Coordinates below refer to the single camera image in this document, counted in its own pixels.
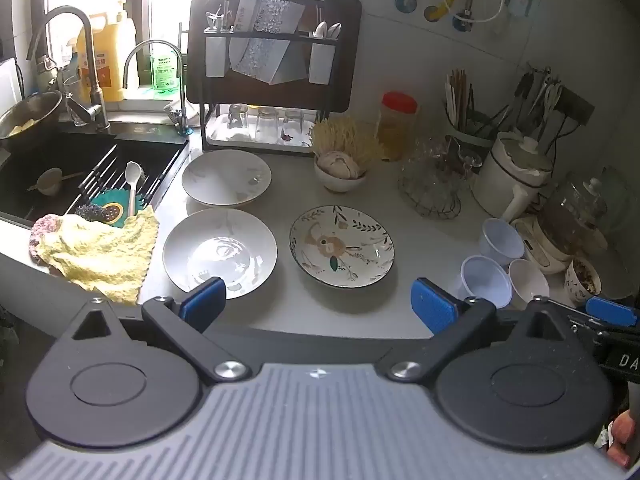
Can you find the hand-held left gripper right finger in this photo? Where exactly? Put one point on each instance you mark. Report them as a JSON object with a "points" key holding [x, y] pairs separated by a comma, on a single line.
{"points": [[432, 310]]}

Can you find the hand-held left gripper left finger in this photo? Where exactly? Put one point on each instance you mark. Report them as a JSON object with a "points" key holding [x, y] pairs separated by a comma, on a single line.
{"points": [[202, 305]]}

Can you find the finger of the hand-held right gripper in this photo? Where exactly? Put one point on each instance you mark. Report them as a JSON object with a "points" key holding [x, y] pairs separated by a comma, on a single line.
{"points": [[612, 311]]}

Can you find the white plate with grey leaves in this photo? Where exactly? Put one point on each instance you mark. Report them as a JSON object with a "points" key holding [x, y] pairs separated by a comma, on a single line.
{"points": [[226, 180], [215, 250]]}

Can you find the small white bowl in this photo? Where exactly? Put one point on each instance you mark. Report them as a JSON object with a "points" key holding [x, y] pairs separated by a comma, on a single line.
{"points": [[529, 280], [500, 240], [484, 280]]}

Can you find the floral plate with dark rim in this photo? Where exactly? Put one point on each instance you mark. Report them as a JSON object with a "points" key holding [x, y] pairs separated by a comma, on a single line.
{"points": [[341, 246]]}

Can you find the person's right hand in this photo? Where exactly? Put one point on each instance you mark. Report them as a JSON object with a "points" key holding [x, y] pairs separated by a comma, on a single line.
{"points": [[621, 435]]}

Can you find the cup with tea leaves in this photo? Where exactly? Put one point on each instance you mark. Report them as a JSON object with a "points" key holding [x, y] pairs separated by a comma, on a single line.
{"points": [[582, 277]]}

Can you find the white kettle base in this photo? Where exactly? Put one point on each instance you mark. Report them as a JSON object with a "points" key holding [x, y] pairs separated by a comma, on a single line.
{"points": [[537, 250]]}

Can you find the glass kettle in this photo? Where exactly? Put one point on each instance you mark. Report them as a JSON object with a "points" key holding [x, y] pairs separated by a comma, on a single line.
{"points": [[570, 215]]}

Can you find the yellow dish cloth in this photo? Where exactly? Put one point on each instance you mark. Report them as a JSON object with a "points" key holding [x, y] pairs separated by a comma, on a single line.
{"points": [[95, 255]]}

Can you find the teal sunflower scrubbing pad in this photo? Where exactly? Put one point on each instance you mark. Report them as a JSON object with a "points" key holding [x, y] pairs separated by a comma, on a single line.
{"points": [[112, 207]]}

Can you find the black sink drain rack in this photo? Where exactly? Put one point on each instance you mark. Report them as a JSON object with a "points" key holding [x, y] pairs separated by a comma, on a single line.
{"points": [[160, 172]]}

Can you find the white spoon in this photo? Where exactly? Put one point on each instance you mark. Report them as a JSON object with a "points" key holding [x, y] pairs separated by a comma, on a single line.
{"points": [[132, 180]]}

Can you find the clear glass fruit bowl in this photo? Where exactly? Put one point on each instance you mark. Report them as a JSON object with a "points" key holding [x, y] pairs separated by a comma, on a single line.
{"points": [[440, 162]]}

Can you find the white electric pot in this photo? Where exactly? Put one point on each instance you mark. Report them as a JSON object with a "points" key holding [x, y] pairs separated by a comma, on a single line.
{"points": [[510, 180]]}

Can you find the white bowl with garlic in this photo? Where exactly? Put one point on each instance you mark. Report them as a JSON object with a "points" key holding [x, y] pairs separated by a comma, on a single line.
{"points": [[340, 182]]}

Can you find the white drip tray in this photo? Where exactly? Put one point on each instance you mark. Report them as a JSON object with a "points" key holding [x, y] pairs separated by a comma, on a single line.
{"points": [[220, 135]]}

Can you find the white chopstick holder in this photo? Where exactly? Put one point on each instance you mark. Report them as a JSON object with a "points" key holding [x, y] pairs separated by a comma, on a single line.
{"points": [[467, 140]]}

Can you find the pink crochet cloth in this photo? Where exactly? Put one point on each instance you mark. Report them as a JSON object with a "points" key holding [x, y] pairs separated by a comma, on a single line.
{"points": [[41, 227]]}

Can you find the jar with red lid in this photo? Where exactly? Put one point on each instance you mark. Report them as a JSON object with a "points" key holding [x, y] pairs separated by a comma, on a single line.
{"points": [[396, 127]]}

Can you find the clear drinking glass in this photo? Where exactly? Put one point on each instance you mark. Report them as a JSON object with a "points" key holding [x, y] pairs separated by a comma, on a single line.
{"points": [[293, 120], [238, 116], [267, 122]]}

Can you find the wooden strainer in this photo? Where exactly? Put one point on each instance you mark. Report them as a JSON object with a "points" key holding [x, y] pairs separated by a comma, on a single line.
{"points": [[48, 181]]}

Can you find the bundle of chopsticks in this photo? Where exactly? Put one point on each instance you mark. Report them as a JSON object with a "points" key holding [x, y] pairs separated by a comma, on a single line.
{"points": [[457, 95]]}

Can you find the black kitchen sink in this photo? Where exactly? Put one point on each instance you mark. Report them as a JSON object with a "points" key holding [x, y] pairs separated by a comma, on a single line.
{"points": [[40, 152]]}

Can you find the chrome faucet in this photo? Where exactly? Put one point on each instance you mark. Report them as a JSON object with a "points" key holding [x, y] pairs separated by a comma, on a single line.
{"points": [[177, 75]]}

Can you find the green soap bottle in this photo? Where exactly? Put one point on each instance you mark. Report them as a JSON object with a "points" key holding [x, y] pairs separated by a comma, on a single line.
{"points": [[165, 67]]}

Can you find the stainless steel bowl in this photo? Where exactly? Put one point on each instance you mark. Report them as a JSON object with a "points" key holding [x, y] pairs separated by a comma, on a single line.
{"points": [[27, 115]]}

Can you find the dark tall faucet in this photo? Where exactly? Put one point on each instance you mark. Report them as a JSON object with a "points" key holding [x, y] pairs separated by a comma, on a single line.
{"points": [[92, 70]]}

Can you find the dark brown cutting board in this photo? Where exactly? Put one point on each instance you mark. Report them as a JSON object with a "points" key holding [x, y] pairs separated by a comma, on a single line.
{"points": [[345, 60]]}

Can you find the yellow detergent bottle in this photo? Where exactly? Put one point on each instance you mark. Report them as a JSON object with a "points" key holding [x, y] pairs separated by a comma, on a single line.
{"points": [[105, 57]]}

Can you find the steel cleaver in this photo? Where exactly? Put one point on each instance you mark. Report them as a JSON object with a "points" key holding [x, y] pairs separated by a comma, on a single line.
{"points": [[262, 45]]}

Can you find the black dish rack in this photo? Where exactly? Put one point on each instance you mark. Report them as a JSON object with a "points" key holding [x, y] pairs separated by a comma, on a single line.
{"points": [[270, 35]]}

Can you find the dark wall power strip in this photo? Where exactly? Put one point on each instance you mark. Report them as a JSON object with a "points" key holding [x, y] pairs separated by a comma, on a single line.
{"points": [[575, 105]]}

